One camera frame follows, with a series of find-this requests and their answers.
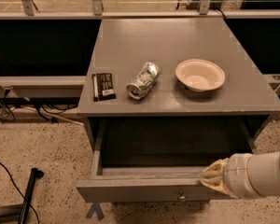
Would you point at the padded gripper body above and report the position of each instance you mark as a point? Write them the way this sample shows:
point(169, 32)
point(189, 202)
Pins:
point(236, 175)

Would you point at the grey top drawer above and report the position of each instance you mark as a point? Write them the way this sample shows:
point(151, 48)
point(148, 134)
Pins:
point(142, 184)

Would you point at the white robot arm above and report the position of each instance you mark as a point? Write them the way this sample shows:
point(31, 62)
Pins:
point(245, 176)

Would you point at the small metal drawer knob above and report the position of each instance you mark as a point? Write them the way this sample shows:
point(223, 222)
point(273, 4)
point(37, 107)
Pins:
point(181, 197)

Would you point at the white paper bowl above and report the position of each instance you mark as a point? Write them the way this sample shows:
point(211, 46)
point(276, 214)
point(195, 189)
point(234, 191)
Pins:
point(200, 75)

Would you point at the grey wooden cabinet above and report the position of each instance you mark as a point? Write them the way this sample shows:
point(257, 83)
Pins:
point(172, 124)

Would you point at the crushed green soda can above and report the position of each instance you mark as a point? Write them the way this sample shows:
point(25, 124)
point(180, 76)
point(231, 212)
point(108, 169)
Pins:
point(142, 83)

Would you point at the black snack bar wrapper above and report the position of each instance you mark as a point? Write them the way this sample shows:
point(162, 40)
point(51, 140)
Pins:
point(103, 87)

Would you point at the black metal stand leg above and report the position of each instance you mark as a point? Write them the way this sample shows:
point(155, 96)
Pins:
point(21, 210)

